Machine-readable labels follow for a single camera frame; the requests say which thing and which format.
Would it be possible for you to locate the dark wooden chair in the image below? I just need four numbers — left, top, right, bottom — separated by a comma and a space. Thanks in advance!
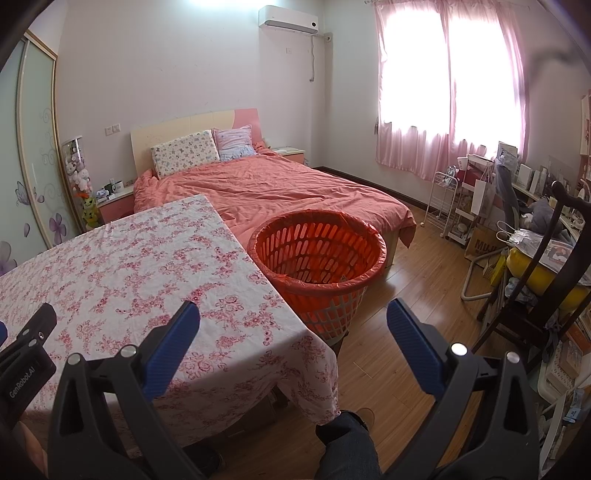
471, 180, 591, 371

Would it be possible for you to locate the person's leg in jeans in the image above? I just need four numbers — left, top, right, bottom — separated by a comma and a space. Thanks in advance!
315, 410, 384, 480

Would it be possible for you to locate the grey cloth bundle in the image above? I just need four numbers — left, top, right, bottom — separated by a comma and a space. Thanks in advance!
526, 198, 579, 236

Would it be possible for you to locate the white shelf cart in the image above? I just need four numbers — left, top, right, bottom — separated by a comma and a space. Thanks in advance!
455, 154, 498, 246

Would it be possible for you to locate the floral pink tablecloth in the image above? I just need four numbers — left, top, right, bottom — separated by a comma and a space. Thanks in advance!
0, 194, 341, 445

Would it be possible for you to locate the pink curtain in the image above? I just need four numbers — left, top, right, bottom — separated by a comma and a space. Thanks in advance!
445, 0, 530, 174
373, 0, 451, 179

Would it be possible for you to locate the yellow cushion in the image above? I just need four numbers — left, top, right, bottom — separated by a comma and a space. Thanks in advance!
505, 247, 591, 311

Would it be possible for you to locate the salmon pink duvet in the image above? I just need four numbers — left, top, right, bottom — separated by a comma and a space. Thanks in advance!
134, 150, 416, 251

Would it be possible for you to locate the white plastic crate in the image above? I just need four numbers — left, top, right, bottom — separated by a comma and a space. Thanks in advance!
536, 357, 591, 418

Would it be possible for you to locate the pink nightstand with mugs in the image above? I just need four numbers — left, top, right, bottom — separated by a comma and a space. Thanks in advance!
97, 188, 136, 225

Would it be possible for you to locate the grey office chair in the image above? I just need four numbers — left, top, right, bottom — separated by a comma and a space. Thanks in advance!
494, 159, 523, 232

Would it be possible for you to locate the brown paper bag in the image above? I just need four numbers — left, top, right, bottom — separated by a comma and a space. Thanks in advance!
464, 226, 509, 273

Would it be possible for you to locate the pink striped pillow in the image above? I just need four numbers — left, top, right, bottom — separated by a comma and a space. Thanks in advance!
212, 124, 257, 162

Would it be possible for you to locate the wooden bed headboard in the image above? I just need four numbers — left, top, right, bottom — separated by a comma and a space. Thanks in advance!
130, 108, 260, 185

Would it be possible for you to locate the plastic laundry basket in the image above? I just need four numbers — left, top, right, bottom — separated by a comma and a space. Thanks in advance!
247, 209, 389, 345

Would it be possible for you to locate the clear plush toy tube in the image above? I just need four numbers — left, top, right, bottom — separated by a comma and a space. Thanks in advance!
61, 136, 100, 232

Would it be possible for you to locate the floral white pillow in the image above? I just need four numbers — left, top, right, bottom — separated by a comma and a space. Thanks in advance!
150, 129, 221, 180

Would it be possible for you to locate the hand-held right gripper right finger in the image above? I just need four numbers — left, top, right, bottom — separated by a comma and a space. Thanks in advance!
383, 298, 541, 480

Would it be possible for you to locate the flower print wardrobe door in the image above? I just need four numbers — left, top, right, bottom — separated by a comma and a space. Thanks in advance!
0, 30, 77, 278

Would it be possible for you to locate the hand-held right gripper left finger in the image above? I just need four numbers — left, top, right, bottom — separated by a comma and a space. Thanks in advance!
46, 300, 206, 480

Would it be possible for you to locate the white tube frame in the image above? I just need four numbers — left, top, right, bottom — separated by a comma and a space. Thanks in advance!
462, 249, 500, 304

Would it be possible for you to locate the white paper bag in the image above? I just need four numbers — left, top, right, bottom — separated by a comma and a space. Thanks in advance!
472, 178, 498, 217

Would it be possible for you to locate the white wire cart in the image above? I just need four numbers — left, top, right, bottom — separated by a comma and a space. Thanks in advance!
424, 170, 461, 239

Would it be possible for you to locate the white air conditioner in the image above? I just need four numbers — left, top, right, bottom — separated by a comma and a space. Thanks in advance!
259, 4, 320, 34

